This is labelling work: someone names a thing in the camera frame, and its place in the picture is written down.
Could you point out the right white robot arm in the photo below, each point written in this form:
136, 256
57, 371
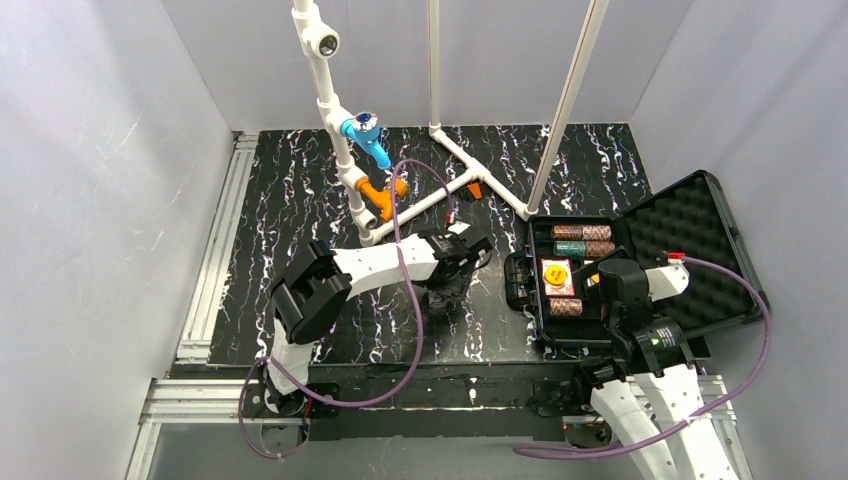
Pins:
648, 391

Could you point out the white pvc pipe frame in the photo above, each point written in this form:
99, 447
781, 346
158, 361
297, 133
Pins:
319, 43

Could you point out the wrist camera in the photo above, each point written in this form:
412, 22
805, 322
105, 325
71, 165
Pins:
455, 225
669, 278

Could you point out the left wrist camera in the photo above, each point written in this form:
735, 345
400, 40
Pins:
455, 225

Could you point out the yellow big blind button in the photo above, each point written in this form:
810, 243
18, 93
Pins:
556, 272

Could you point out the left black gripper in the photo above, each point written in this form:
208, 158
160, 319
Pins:
453, 266

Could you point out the red black chip stack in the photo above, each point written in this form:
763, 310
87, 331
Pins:
595, 232
566, 232
598, 249

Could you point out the aluminium frame rail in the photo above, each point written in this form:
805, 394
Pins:
189, 394

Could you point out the green blue chip stack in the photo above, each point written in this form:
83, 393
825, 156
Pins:
571, 249

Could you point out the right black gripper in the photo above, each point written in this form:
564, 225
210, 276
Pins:
589, 271

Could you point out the blue plastic faucet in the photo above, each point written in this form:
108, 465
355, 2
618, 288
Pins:
365, 131

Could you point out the orange white chip stack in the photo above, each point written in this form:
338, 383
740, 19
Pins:
565, 307

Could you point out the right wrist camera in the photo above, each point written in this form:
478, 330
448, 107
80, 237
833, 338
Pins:
669, 278

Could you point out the red card deck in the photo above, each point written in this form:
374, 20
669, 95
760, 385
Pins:
566, 290

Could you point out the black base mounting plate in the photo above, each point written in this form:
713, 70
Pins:
527, 399

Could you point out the small orange black clip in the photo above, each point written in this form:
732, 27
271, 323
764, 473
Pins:
473, 191

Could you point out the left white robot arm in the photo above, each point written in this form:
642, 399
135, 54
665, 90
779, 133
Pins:
309, 296

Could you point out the orange plastic faucet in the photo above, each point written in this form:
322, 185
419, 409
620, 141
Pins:
382, 199

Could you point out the black poker carrying case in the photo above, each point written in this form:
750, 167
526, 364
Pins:
691, 217

